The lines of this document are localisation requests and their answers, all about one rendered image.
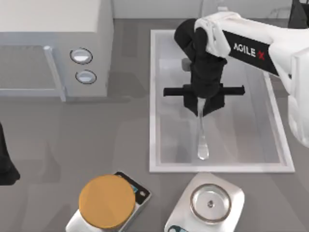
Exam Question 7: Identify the white sink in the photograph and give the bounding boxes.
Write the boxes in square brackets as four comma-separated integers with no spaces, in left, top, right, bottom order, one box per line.
[149,29,295,174]

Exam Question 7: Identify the white scale with silver pan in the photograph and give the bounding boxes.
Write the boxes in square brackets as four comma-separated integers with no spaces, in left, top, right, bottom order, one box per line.
[164,172,246,232]

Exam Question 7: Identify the silver round pan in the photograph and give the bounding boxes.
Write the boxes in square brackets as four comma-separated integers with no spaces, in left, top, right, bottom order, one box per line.
[189,183,232,222]

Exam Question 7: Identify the white scale with dark display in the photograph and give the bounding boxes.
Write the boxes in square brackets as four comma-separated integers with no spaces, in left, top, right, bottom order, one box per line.
[65,171,153,232]

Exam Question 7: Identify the small microwave knob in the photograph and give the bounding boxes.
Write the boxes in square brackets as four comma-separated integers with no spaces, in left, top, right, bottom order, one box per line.
[75,69,98,85]

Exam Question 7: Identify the large microwave knob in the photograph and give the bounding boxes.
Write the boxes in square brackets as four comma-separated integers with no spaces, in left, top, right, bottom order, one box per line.
[69,47,94,65]

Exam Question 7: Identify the orange round disc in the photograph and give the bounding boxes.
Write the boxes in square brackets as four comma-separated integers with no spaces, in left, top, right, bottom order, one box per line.
[78,174,137,230]

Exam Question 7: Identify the pale microwave oven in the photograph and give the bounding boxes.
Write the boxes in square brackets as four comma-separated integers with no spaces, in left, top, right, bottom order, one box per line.
[0,0,114,102]

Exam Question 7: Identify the microwave oven door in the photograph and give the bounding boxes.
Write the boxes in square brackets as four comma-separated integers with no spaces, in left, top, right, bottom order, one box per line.
[0,44,66,102]

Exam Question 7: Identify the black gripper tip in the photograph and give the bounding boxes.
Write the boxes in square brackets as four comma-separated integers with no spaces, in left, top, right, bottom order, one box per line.
[0,122,21,187]

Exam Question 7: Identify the microwave door handle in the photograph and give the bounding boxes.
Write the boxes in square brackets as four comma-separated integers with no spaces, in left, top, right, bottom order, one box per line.
[42,45,67,102]

